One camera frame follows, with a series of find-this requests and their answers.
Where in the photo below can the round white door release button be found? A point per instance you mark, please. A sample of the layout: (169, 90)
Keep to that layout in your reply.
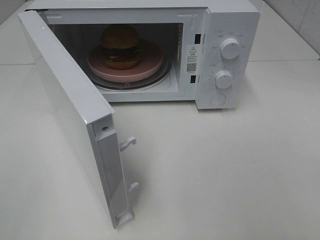
(218, 99)

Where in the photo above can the glass microwave turntable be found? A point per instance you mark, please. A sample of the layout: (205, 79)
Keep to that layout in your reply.
(154, 79)

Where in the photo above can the burger with sesame-free bun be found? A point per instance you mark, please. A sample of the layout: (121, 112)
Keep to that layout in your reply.
(121, 47)

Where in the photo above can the upper white microwave knob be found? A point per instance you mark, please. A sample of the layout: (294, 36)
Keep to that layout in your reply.
(230, 48)

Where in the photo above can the white warning label sticker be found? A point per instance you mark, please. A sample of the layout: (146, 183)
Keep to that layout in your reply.
(192, 58)

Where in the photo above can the white microwave knob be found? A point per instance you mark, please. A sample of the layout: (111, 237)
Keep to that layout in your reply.
(223, 79)
(230, 48)

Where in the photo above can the lower white microwave knob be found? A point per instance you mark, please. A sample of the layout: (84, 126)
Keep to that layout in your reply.
(223, 79)

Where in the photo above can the pink round plate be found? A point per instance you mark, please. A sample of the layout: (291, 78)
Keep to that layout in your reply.
(143, 62)

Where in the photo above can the white microwave door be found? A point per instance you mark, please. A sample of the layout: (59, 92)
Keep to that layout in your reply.
(85, 117)

